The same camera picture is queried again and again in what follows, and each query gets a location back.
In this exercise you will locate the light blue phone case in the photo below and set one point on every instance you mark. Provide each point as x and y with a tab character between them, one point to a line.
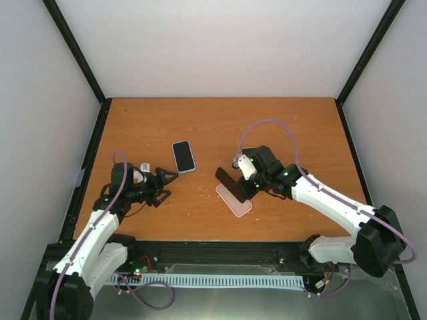
191	170

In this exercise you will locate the light blue cable duct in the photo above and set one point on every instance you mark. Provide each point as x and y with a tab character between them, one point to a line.
222	281

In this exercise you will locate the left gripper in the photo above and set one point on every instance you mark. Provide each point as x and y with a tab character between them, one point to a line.
157	186

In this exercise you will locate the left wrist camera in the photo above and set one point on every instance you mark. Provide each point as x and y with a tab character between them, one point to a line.
140	173

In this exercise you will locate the pink phone case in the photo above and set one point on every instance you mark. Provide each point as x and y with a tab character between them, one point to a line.
237	208

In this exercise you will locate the black aluminium frame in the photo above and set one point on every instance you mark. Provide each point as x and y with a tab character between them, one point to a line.
195	252

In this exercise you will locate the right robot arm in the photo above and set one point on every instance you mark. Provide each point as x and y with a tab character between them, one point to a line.
375	239

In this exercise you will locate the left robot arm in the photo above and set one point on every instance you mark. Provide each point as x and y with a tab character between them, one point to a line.
68	291

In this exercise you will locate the black phone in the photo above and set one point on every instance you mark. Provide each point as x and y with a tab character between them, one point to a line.
230	184

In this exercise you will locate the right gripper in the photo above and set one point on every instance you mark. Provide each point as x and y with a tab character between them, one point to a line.
249	192

